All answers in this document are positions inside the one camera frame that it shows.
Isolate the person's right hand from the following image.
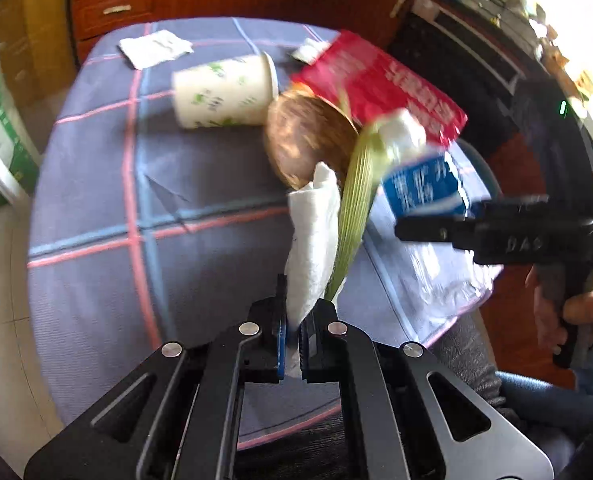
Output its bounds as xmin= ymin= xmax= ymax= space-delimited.
xmin=527 ymin=265 xmax=593 ymax=361

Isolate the white paper napkin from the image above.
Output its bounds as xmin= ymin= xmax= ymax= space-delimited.
xmin=118 ymin=30 xmax=194 ymax=70

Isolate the red snack packet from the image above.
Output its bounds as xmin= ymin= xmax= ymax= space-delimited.
xmin=290 ymin=30 xmax=468 ymax=148

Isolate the brown coconut shell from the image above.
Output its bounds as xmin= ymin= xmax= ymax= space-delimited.
xmin=264 ymin=91 xmax=362 ymax=188

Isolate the blue plaid tablecloth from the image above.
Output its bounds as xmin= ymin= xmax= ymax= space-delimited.
xmin=26 ymin=16 xmax=502 ymax=451

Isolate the white paper tissue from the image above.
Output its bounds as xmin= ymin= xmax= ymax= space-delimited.
xmin=284 ymin=161 xmax=342 ymax=326

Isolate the blue and white carton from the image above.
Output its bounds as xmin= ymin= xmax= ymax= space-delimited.
xmin=379 ymin=147 xmax=472 ymax=218

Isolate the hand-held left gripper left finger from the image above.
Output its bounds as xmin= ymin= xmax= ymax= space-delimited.
xmin=24 ymin=274 xmax=290 ymax=480

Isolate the small white wrapper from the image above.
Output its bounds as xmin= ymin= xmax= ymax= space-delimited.
xmin=289 ymin=38 xmax=330 ymax=65

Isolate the long green leaf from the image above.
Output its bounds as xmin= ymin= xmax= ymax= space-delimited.
xmin=324 ymin=85 xmax=402 ymax=303

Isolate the white paper cup green print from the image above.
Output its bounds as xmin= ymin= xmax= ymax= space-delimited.
xmin=171 ymin=52 xmax=280 ymax=131

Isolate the grey knitted garment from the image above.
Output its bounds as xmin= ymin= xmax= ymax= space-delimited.
xmin=431 ymin=310 xmax=507 ymax=411

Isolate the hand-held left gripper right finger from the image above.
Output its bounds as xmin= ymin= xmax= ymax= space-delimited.
xmin=299 ymin=297 xmax=555 ymax=480

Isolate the clear plastic water bottle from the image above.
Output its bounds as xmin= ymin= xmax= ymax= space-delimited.
xmin=367 ymin=210 xmax=502 ymax=341

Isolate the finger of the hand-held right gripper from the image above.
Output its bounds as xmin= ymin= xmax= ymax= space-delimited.
xmin=394 ymin=212 xmax=477 ymax=248

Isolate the black counter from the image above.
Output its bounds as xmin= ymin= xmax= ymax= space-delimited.
xmin=387 ymin=0 xmax=593 ymax=161

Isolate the person's leg in blue jeans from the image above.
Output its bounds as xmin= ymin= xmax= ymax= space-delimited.
xmin=497 ymin=330 xmax=593 ymax=471

